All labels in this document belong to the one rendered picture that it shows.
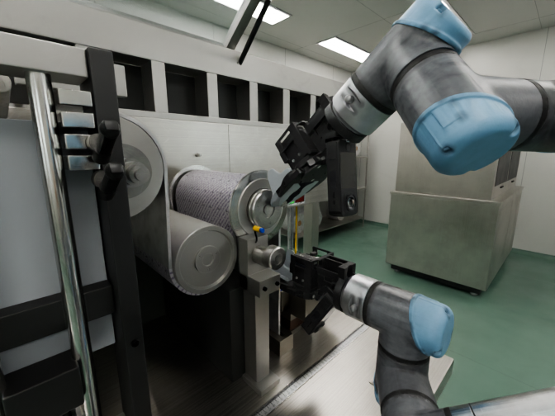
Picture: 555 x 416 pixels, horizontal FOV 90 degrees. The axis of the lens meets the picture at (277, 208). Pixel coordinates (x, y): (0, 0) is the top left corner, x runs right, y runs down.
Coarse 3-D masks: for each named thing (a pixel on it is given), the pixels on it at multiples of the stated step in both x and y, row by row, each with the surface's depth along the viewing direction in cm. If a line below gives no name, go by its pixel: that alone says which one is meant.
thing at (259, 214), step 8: (256, 192) 52; (264, 192) 52; (272, 192) 53; (256, 200) 51; (264, 200) 52; (248, 208) 51; (256, 208) 51; (264, 208) 52; (272, 208) 54; (280, 208) 55; (248, 216) 52; (256, 216) 51; (264, 216) 53; (272, 216) 54; (256, 224) 52; (264, 224) 53; (272, 224) 54
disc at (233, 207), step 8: (248, 176) 51; (256, 176) 52; (264, 176) 54; (240, 184) 50; (248, 184) 51; (232, 192) 49; (240, 192) 50; (232, 200) 49; (232, 208) 50; (232, 216) 50; (232, 224) 50; (280, 224) 59; (240, 232) 52; (272, 232) 57
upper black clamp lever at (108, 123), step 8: (104, 120) 19; (112, 120) 20; (104, 128) 19; (112, 128) 19; (120, 128) 20; (104, 136) 20; (112, 136) 20; (96, 144) 22; (104, 144) 21; (112, 144) 21; (96, 152) 21; (104, 152) 21; (112, 152) 22; (96, 160) 22; (104, 160) 22
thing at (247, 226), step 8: (256, 184) 52; (264, 184) 54; (248, 192) 51; (240, 200) 50; (248, 200) 51; (240, 208) 50; (240, 216) 51; (280, 216) 58; (240, 224) 51; (248, 224) 52; (248, 232) 52; (256, 232) 54; (264, 232) 55
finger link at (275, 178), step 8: (272, 168) 50; (288, 168) 47; (272, 176) 50; (280, 176) 48; (272, 184) 50; (280, 184) 48; (296, 184) 46; (288, 192) 47; (272, 200) 50; (280, 200) 49
